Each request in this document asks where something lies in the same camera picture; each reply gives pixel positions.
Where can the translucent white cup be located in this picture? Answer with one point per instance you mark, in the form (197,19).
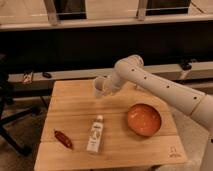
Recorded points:
(98,87)

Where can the wooden table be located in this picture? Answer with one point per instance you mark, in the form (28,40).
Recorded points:
(72,110)

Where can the black clamp on ledge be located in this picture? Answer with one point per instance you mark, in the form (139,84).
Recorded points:
(187,64)

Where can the white bottle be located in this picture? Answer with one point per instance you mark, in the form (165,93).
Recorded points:
(95,135)

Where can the small black object on ledge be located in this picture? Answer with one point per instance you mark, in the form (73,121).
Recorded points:
(46,75)

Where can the striped object on ledge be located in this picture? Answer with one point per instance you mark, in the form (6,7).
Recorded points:
(28,77)

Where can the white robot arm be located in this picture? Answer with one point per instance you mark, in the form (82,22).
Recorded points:
(193,103)

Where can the red chili pepper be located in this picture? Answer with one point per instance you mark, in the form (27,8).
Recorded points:
(63,139)

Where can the orange bowl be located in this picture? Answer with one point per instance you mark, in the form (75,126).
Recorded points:
(143,119)

